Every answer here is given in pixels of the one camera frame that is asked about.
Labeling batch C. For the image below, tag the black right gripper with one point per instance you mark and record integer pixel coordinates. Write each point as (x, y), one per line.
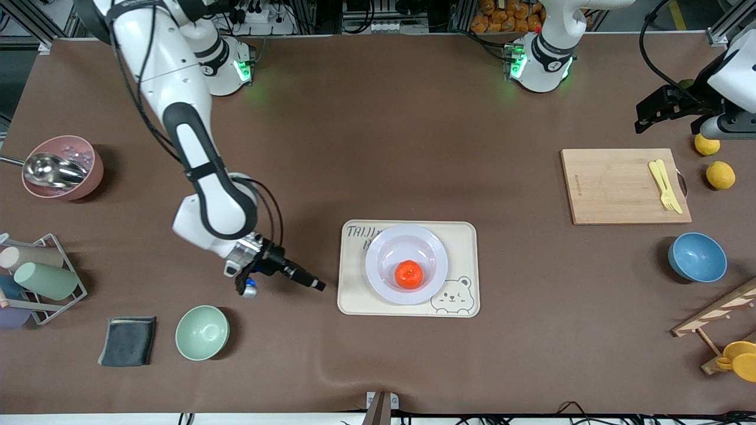
(274, 261)

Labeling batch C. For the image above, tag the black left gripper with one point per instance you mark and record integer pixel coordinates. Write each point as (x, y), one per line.
(700, 87)

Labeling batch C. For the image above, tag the orange fruit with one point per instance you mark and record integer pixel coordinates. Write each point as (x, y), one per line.
(409, 275)

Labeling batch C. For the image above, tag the white round plate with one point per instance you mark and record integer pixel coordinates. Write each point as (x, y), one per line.
(407, 242)

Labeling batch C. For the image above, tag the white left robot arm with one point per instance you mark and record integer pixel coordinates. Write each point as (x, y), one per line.
(546, 65)

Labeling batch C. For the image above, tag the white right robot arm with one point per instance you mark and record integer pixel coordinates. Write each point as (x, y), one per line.
(218, 206)

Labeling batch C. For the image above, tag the dark green lime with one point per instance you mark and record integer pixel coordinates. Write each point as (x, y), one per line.
(686, 84)

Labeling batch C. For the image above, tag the cream bear print tray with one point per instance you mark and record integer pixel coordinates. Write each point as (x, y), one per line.
(354, 295)

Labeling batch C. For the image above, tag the yellow lemon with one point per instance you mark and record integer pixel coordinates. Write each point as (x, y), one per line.
(721, 175)
(707, 146)

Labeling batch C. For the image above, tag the yellow plastic fork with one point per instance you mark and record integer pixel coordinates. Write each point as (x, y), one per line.
(660, 183)

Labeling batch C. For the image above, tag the wooden cutting board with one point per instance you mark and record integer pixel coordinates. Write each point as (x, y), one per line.
(608, 189)

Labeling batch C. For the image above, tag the light green bowl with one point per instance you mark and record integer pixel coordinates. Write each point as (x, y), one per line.
(202, 333)

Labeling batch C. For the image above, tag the blue bowl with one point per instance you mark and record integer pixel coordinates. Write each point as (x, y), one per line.
(698, 257)

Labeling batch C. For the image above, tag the dark grey folded cloth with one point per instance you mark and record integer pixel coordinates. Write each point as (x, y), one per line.
(127, 342)

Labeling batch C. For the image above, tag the bag of oranges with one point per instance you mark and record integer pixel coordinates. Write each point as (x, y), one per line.
(490, 20)

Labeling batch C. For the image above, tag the wooden drying rack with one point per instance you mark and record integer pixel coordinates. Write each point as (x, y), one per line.
(717, 310)

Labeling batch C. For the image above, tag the pink bowl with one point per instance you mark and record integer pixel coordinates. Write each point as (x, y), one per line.
(91, 177)

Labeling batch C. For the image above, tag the brown table mat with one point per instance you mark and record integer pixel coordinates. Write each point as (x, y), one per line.
(531, 330)

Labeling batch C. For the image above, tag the mint green cup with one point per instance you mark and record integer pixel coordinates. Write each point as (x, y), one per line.
(47, 281)

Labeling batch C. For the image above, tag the long white socket bar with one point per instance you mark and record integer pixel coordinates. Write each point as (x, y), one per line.
(384, 26)

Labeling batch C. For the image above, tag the beige cup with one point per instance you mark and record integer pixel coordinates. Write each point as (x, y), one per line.
(32, 257)

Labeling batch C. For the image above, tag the shiny metal scoop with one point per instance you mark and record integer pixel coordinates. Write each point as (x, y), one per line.
(50, 170)

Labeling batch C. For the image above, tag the purple cup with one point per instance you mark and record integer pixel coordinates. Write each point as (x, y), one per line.
(12, 317)

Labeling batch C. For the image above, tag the blue cup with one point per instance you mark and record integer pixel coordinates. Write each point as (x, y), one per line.
(9, 287)

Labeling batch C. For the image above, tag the metal table edge bracket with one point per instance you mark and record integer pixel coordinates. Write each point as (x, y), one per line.
(381, 407)

